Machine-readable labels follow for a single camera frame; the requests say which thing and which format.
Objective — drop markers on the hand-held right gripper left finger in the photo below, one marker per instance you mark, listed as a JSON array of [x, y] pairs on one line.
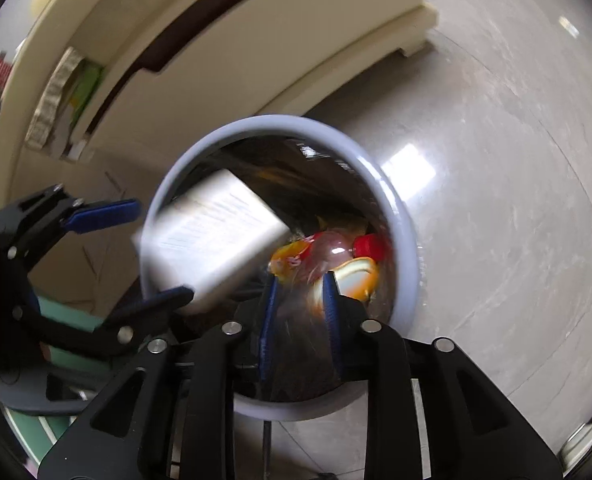
[[267, 330]]

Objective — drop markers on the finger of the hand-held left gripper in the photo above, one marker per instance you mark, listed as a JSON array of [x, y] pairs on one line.
[[103, 215], [151, 302]]

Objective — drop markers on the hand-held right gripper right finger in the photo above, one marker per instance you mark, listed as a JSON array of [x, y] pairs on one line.
[[332, 320]]

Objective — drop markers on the grey round waste bin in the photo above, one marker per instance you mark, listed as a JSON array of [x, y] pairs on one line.
[[402, 270]]

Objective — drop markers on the white printed carton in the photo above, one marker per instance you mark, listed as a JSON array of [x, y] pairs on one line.
[[216, 232]]

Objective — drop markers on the black bin liner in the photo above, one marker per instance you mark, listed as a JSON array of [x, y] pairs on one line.
[[276, 172]]

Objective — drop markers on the brown cardboard box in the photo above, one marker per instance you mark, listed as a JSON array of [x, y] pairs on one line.
[[101, 180]]

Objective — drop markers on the green floor mat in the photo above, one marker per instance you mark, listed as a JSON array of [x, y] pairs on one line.
[[68, 317]]

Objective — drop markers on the green packet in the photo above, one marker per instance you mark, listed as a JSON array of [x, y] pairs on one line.
[[87, 90]]

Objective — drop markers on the beige woven mat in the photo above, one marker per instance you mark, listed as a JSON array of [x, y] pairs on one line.
[[51, 95]]

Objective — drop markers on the cream cabinet furniture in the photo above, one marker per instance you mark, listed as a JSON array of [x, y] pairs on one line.
[[256, 45]]

